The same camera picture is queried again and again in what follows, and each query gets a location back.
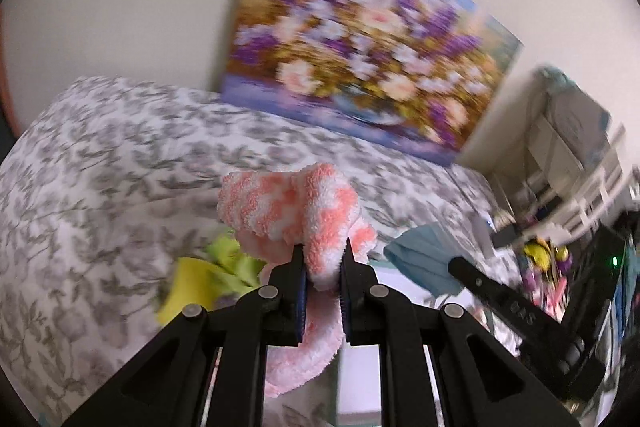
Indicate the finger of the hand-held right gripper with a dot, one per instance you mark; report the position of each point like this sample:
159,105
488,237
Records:
500,297

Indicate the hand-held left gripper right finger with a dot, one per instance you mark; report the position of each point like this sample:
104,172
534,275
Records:
344,302

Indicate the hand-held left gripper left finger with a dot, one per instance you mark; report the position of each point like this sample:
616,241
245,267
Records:
301,302

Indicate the teal blue cloth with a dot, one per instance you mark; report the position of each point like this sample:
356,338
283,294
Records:
425,257

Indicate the pink white fuzzy sock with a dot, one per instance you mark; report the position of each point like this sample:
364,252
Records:
300,202

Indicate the yellow-green cloth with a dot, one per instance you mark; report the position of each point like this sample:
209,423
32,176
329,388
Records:
195,282

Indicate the pile of colourful small things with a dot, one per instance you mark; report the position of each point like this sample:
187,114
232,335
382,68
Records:
542,267

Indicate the white shelf unit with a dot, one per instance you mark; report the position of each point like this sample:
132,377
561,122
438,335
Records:
565,147

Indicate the grey floral printed blanket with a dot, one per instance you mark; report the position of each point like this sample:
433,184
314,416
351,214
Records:
100,182

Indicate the flower painting canvas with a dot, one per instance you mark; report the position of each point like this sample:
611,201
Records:
360,37

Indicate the salmon pink board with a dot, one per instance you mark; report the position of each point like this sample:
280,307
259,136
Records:
6,72

